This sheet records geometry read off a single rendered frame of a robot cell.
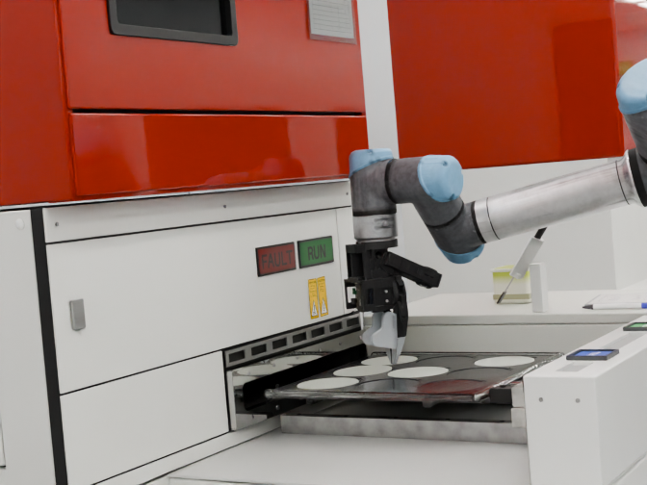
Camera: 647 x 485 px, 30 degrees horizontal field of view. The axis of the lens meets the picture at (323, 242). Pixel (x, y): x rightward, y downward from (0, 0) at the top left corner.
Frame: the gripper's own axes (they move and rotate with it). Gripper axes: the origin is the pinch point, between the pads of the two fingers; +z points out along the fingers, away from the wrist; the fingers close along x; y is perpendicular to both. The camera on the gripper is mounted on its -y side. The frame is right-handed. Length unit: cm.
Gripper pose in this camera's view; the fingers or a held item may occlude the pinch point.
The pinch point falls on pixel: (397, 355)
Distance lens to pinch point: 207.0
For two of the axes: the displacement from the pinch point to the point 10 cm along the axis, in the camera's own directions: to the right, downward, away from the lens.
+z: 0.8, 10.0, 0.5
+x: 4.0, 0.2, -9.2
